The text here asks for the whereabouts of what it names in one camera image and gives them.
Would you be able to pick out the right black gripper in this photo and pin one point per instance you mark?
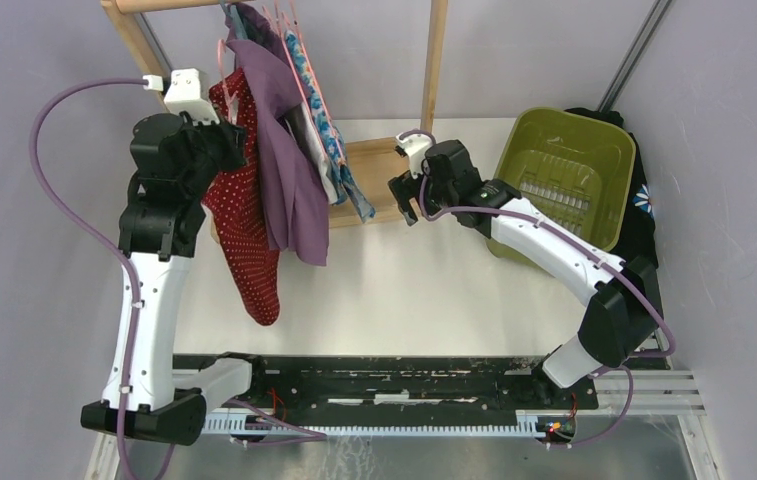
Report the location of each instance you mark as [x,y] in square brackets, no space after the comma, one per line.
[404,188]

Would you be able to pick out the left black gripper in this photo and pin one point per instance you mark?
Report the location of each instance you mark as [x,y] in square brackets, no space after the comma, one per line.
[232,137]

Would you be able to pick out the red polka dot skirt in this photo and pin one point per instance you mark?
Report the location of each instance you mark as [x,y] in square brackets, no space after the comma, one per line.
[235,201]

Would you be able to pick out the blue floral garment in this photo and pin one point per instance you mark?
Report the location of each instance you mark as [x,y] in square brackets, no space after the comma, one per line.
[348,189]

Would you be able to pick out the white garment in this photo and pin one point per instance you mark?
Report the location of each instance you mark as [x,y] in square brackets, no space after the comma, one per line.
[307,137]

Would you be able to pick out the purple garment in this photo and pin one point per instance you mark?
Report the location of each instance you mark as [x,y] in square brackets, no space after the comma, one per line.
[295,204]

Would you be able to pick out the pink hanger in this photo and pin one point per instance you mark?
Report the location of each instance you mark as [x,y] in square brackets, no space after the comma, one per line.
[333,143]
[285,24]
[223,66]

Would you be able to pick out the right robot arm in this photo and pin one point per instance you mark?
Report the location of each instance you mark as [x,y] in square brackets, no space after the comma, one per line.
[621,297]

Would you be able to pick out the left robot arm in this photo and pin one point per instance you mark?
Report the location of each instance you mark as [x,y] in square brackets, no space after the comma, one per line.
[176,161]

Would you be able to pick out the grey blue hanger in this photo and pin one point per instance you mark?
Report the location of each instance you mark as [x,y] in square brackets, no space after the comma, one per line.
[233,15]

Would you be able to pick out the wooden clothes rack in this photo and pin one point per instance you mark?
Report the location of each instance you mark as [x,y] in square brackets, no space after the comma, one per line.
[374,162]

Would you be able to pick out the green plastic basket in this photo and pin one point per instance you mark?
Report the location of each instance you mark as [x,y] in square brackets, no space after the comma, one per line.
[575,169]

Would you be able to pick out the black floral cloth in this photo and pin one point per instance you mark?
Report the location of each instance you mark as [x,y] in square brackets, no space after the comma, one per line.
[637,233]

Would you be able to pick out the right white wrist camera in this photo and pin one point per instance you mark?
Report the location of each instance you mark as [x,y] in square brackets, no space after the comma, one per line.
[413,146]

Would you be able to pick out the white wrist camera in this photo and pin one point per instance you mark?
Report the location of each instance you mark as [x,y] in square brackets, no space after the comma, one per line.
[185,91]
[413,146]

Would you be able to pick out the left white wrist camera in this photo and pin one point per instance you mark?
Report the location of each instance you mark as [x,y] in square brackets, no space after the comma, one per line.
[185,91]

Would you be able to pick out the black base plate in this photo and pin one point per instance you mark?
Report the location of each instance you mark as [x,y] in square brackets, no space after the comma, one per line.
[387,391]

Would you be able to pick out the white cable comb strip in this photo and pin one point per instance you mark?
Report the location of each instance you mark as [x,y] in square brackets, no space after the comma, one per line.
[241,422]

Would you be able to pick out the aluminium rail frame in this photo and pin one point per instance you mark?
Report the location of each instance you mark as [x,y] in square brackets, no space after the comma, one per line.
[653,395]

